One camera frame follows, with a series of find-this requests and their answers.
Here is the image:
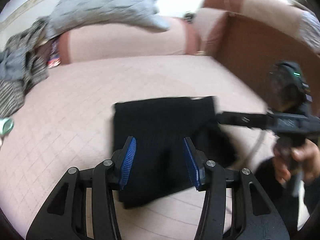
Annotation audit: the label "pink bolster pillow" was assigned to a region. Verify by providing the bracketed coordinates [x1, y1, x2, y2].
[57, 17, 200, 64]

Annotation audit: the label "red blue packet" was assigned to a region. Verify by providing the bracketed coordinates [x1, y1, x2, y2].
[47, 40, 61, 68]

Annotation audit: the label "green white container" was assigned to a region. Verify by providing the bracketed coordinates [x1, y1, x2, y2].
[0, 118, 14, 138]

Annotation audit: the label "black pants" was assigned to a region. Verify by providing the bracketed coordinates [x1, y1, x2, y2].
[113, 96, 237, 209]

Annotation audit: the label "brown wooden headboard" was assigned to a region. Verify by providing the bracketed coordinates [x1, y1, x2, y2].
[208, 14, 319, 116]

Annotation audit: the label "grey quilted blanket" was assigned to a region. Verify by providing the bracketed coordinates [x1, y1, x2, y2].
[46, 0, 170, 39]

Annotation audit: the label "checkered clothes pile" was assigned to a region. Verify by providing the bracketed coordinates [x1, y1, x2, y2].
[1, 16, 49, 118]

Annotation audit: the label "right hand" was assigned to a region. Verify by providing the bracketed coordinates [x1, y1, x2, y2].
[272, 140, 319, 184]

